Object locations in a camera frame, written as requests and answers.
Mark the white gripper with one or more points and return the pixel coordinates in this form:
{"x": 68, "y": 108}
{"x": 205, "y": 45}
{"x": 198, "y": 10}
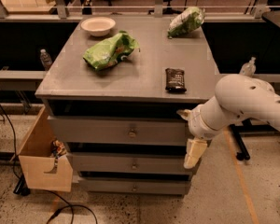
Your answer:
{"x": 197, "y": 125}

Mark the grey top drawer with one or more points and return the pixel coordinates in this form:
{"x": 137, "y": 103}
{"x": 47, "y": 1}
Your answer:
{"x": 120, "y": 131}

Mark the grey drawer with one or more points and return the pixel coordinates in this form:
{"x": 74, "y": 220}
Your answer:
{"x": 120, "y": 131}
{"x": 128, "y": 163}
{"x": 116, "y": 185}

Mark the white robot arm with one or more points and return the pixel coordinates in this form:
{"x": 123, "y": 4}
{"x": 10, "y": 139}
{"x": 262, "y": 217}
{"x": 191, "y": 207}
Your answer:
{"x": 236, "y": 98}

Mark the grey bottom drawer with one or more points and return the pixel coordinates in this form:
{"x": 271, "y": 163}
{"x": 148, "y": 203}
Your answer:
{"x": 116, "y": 185}

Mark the grey drawer cabinet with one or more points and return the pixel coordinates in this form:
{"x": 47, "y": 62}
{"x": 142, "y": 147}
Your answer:
{"x": 132, "y": 89}

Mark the grey middle drawer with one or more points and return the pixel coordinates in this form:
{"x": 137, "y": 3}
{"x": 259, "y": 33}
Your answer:
{"x": 128, "y": 163}

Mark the dark brown snack packet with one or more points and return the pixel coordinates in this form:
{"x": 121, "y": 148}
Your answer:
{"x": 175, "y": 81}

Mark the black table leg stand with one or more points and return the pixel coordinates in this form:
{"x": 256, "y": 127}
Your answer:
{"x": 242, "y": 154}

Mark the hand sanitizer pump bottle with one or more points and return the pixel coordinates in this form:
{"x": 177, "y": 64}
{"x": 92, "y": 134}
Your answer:
{"x": 248, "y": 69}

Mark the green chip bag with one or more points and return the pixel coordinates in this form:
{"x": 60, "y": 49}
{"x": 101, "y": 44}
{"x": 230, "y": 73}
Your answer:
{"x": 110, "y": 51}

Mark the green white snack bag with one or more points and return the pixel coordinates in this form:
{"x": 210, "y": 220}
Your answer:
{"x": 189, "y": 20}

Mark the white bowl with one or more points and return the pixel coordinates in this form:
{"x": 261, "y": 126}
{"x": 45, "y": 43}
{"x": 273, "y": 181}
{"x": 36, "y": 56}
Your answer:
{"x": 98, "y": 26}

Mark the clear water bottle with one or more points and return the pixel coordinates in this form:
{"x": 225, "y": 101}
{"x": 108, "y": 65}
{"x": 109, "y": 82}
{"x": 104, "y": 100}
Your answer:
{"x": 45, "y": 59}

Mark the grey right shelf rail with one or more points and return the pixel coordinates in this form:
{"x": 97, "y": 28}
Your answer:
{"x": 270, "y": 78}

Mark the grey shelf rail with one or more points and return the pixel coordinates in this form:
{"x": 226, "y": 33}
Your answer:
{"x": 270, "y": 78}
{"x": 11, "y": 80}

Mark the grey left shelf rail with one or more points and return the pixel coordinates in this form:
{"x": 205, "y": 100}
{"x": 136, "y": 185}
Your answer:
{"x": 11, "y": 80}

